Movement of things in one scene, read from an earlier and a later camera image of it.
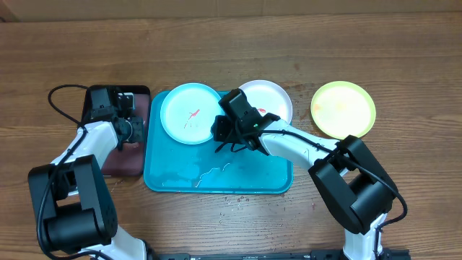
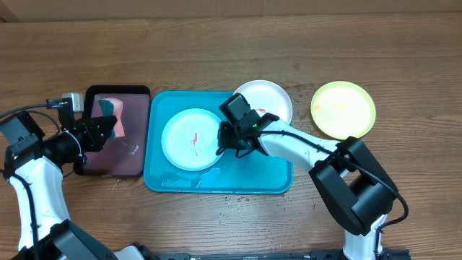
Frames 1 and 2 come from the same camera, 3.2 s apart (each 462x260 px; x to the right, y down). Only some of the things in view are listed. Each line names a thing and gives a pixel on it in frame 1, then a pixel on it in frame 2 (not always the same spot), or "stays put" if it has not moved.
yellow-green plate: [341, 108] stays put
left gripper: [138, 133] to [91, 125]
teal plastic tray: [171, 166] stays put
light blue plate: [188, 113] to [190, 139]
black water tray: [130, 159] stays put
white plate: [267, 97] stays put
